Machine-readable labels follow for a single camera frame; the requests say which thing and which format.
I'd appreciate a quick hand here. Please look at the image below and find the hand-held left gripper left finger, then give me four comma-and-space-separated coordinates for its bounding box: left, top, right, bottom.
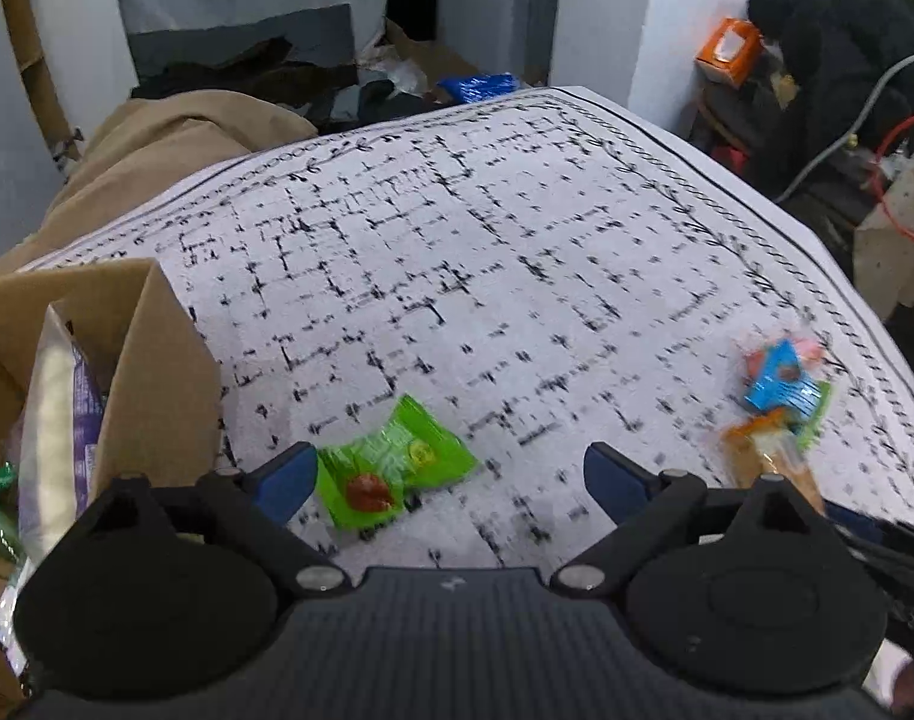
89, 441, 353, 593

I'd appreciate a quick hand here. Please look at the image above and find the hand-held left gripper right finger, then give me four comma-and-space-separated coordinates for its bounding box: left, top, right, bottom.
551, 441, 825, 593

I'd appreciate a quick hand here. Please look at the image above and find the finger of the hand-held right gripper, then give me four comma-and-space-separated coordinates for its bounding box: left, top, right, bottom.
820, 499, 914, 638

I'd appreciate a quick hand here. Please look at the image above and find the lime green red fruit packet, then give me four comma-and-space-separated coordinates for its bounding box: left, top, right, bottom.
316, 394, 479, 532

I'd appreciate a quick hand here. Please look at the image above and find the orange bread packet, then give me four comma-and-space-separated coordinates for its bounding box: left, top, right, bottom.
719, 409, 829, 515

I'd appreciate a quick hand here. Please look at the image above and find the cardboard box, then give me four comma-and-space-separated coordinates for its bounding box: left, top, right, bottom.
0, 259, 224, 706

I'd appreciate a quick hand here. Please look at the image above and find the cream cake roll packet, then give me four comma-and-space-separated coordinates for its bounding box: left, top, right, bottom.
0, 304, 109, 676

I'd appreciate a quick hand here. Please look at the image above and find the blue plum candy packet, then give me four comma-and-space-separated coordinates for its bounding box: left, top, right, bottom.
742, 337, 833, 451

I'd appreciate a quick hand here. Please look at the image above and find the orange pink candy packet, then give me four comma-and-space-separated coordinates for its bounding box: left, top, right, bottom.
745, 326, 829, 376

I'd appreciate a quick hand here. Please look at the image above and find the white black printed tablecloth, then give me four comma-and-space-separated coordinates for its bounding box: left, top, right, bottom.
22, 85, 914, 571

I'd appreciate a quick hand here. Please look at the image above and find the beige dotted cloth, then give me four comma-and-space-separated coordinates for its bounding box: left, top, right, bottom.
854, 142, 914, 316

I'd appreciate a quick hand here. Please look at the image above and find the brown cloth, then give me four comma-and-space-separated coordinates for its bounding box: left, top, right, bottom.
0, 90, 319, 275

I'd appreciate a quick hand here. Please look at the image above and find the dark cloth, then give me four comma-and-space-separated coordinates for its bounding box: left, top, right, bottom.
131, 37, 360, 102

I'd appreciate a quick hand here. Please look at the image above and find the blue plastic packet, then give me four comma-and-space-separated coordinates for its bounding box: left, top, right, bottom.
436, 73, 518, 102

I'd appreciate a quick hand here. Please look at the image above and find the orange tissue box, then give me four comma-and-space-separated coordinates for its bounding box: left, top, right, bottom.
695, 17, 765, 87

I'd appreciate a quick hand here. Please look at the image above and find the black fuzzy garment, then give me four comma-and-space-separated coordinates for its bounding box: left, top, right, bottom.
749, 0, 914, 136

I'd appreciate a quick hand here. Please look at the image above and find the orange cable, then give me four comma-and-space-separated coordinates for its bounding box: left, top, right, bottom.
873, 112, 914, 248

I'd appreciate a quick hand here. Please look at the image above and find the grey cable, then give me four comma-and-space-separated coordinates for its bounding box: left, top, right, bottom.
775, 52, 914, 203

